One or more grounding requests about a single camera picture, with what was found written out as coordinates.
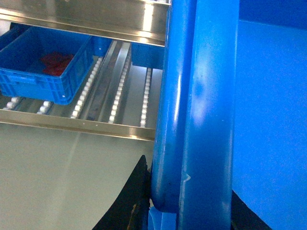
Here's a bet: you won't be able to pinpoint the blue plastic crate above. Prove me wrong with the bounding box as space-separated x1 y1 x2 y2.
149 0 307 230

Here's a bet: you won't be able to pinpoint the red parts in crate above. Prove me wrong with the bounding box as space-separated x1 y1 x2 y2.
40 52 74 77

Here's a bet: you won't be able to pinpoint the blue crate with red parts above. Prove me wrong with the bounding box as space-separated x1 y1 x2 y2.
0 25 112 105

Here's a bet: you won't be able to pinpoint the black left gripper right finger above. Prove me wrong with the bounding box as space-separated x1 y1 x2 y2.
231 191 272 230

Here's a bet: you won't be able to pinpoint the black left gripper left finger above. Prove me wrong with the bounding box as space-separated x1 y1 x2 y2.
93 155 151 230

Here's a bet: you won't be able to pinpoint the steel roller shelf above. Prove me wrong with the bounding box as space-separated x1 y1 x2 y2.
0 0 170 141

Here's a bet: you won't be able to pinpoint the blue crate at shelf rear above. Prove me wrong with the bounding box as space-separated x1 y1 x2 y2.
131 43 165 70

